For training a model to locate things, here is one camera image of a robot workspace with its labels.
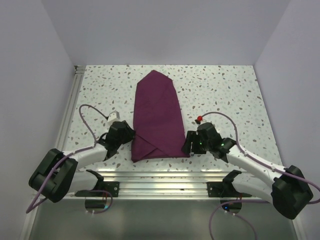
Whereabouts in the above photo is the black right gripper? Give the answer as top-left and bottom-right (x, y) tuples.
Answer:
(181, 130), (212, 155)

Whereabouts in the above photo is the purple cloth mat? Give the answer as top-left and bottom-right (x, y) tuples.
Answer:
(131, 70), (189, 163)

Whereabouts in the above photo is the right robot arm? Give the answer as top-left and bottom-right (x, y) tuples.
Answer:
(181, 122), (314, 220)

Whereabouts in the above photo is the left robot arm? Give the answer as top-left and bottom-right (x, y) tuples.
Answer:
(28, 121), (136, 203)

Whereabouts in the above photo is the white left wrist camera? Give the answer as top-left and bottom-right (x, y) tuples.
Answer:
(107, 110), (120, 126)

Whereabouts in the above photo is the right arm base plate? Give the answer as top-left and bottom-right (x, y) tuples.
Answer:
(206, 181), (242, 198)

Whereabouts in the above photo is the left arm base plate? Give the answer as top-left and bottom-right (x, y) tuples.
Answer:
(74, 181), (120, 198)

